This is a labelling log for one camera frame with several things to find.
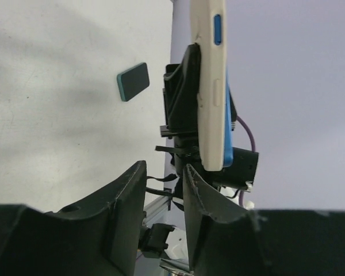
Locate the blue phone black screen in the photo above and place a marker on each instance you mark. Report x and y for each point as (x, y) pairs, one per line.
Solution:
(228, 152)

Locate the aluminium front rail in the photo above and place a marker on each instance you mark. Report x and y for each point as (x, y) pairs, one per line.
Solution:
(156, 211)

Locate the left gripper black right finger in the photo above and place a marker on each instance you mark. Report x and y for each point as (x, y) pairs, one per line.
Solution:
(225, 239)

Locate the teal phone black screen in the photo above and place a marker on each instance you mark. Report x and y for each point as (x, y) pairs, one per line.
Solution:
(133, 81)

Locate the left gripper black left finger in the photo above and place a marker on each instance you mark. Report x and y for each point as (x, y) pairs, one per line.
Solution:
(97, 235)

